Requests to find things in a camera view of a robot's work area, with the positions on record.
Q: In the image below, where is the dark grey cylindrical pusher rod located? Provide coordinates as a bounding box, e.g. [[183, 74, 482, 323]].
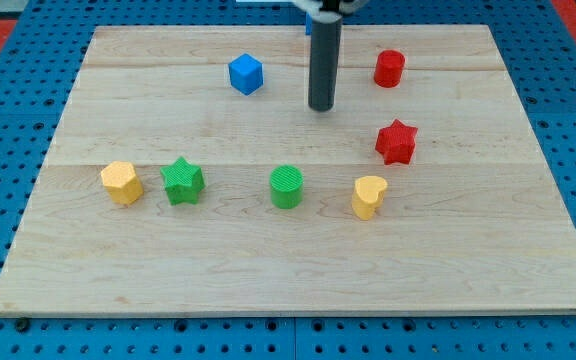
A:
[[308, 11, 343, 112]]

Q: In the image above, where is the white rod mount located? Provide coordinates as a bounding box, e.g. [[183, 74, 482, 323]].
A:
[[291, 0, 369, 19]]

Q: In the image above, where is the light wooden board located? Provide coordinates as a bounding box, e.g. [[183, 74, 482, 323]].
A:
[[0, 25, 576, 318]]

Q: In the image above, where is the yellow hexagon block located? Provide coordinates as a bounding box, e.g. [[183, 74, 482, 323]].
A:
[[100, 161, 144, 205]]

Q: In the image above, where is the blue block behind rod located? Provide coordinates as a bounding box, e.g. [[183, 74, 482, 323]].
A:
[[305, 13, 312, 36]]

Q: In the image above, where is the red cylinder block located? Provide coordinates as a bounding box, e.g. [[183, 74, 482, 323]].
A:
[[373, 50, 405, 88]]

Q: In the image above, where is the blue cube block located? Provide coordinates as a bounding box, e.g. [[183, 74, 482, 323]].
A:
[[228, 53, 264, 96]]

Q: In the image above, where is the red star block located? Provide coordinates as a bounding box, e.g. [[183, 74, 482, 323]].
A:
[[375, 119, 418, 165]]

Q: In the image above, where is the green cylinder block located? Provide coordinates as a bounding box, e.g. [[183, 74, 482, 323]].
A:
[[269, 165, 303, 209]]

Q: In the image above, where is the yellow heart block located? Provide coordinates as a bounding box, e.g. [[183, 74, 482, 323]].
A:
[[351, 175, 388, 220]]

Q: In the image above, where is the green star block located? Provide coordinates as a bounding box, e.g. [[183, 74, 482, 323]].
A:
[[160, 157, 205, 205]]

